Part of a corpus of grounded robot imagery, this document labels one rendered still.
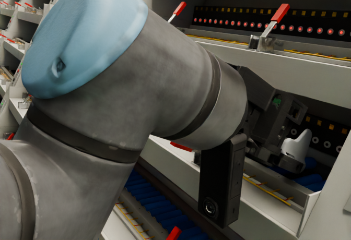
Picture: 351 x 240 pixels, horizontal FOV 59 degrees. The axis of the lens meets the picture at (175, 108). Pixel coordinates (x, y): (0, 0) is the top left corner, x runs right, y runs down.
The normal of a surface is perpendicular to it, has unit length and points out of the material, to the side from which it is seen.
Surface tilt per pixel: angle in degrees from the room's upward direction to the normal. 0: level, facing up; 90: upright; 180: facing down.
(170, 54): 68
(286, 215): 21
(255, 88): 90
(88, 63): 105
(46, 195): 48
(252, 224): 111
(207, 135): 122
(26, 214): 58
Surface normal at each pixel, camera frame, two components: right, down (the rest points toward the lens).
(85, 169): 0.37, 0.22
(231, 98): 0.66, 0.10
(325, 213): -0.69, -0.34
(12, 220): 0.95, -0.11
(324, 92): -0.80, 0.01
